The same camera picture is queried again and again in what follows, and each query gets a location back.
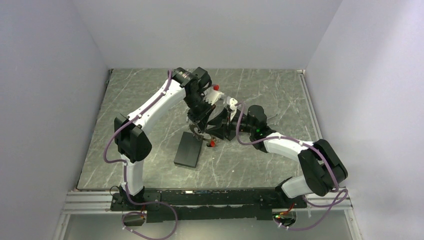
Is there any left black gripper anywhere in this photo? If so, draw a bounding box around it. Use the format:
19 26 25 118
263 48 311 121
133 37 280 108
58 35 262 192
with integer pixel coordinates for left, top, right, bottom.
184 92 217 134

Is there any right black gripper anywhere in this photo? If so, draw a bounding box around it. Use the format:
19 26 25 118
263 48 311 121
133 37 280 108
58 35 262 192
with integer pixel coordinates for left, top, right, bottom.
205 108 256 140

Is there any large toothed metal ring disc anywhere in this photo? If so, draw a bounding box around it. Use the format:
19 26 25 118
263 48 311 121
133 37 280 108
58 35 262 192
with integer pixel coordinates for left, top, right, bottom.
193 132 212 142

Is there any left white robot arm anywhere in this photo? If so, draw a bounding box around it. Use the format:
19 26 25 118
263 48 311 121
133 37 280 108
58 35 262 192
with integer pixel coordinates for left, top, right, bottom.
113 67 224 210

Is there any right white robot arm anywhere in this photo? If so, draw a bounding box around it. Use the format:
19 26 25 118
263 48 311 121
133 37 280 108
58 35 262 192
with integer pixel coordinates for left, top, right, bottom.
205 105 348 208

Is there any black network switch with ports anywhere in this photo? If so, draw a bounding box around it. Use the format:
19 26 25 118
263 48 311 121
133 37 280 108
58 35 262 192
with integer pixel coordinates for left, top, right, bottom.
173 132 203 169

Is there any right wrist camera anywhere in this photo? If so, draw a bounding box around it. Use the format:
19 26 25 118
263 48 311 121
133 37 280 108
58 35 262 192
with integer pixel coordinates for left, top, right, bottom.
225 96 238 122

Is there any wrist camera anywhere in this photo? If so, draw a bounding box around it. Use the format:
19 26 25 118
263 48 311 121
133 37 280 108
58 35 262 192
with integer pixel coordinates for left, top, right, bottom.
203 84 225 106
225 96 238 122

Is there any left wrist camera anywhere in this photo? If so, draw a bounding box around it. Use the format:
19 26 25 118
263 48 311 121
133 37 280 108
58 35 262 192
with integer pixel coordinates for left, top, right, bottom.
203 84 225 106

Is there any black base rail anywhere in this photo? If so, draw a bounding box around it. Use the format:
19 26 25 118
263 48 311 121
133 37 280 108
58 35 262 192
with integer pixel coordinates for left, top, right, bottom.
110 187 307 223

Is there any aluminium frame rail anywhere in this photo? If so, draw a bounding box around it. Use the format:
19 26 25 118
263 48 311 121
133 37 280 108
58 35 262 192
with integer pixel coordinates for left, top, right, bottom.
62 191 336 214

